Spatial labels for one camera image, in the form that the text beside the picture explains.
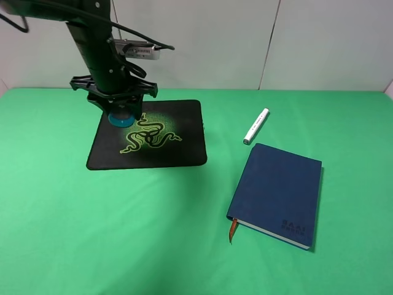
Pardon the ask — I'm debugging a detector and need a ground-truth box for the dark blue notebook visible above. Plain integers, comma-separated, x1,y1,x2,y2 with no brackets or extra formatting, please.
227,143,322,250

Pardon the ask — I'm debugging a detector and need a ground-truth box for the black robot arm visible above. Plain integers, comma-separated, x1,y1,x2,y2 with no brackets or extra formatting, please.
1,1,173,127

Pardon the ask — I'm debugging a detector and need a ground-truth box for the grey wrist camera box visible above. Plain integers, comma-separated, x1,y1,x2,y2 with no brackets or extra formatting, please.
106,38,161,61

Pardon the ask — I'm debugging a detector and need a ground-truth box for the black cable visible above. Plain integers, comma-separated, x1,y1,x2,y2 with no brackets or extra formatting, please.
0,0,176,78

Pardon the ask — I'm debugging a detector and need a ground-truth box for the black green snake mouse pad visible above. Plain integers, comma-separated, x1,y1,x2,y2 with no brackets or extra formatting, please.
86,100,208,170

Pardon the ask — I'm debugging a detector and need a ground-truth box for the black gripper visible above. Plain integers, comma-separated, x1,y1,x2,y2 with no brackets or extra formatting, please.
69,76,158,118

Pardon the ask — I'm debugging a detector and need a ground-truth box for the blue grey computer mouse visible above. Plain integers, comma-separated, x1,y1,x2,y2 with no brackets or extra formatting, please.
108,113,135,128

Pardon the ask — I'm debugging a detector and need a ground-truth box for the white marker pen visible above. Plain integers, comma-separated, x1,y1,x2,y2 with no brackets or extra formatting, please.
243,108,270,144

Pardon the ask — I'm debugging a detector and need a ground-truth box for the orange bookmark ribbon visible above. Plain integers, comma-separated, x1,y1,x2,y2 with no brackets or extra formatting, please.
228,218,238,244

